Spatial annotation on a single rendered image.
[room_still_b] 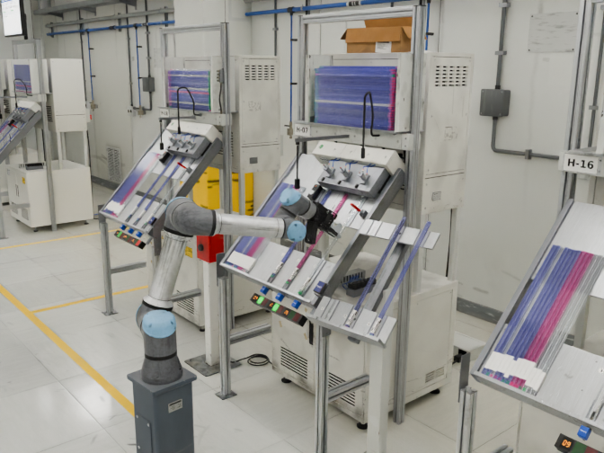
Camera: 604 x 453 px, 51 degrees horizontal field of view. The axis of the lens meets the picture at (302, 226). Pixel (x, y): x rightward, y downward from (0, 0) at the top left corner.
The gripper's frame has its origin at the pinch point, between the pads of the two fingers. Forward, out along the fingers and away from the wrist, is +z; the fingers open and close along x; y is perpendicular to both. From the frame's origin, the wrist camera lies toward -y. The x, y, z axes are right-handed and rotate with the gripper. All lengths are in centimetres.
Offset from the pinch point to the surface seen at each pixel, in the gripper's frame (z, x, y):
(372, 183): -0.2, -5.3, 27.1
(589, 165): -1, -92, 48
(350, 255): 2.3, -10.1, -5.2
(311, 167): 7, 45, 32
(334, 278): -0.5, -10.1, -16.8
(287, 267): -1.6, 17.8, -19.9
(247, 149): 29, 135, 45
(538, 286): 2, -91, 4
